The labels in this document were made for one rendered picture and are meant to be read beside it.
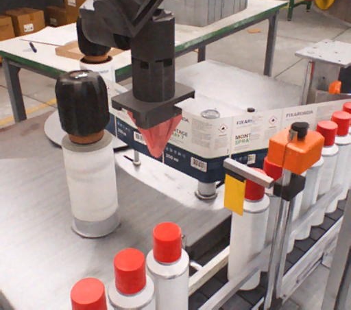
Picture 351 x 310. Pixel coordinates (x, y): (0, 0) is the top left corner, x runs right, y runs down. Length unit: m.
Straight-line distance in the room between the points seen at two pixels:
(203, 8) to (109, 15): 1.96
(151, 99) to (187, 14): 1.95
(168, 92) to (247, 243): 0.25
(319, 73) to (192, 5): 1.57
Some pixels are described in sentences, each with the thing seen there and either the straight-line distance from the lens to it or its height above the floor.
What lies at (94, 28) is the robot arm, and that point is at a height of 1.27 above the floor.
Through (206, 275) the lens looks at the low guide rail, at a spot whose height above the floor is 0.91.
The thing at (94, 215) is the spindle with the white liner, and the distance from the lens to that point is 0.76.
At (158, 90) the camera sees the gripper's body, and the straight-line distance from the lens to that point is 0.53.
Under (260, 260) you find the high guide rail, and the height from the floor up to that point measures 0.96.
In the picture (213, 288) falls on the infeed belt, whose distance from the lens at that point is 0.70.
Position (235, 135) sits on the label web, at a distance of 0.81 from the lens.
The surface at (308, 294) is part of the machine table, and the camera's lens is 0.79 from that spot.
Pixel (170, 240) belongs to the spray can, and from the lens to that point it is 0.47.
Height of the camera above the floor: 1.41
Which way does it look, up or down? 29 degrees down
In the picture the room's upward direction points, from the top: straight up
